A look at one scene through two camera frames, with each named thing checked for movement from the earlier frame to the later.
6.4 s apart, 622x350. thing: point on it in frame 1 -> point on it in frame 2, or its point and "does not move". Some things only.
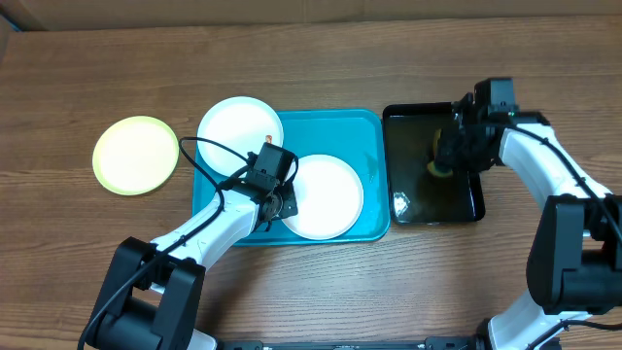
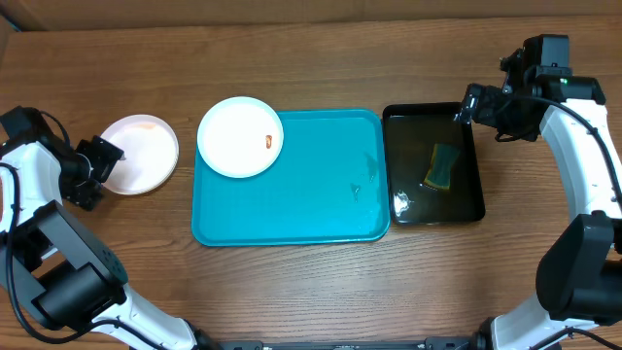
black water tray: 418,196 does not move
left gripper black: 291,208 -> 106,156
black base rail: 431,343 does not move
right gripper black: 453,160 -> 487,104
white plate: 241,124 does not move
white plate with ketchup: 329,196 -> 151,151
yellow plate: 135,156 does not move
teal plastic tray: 361,138 does not move
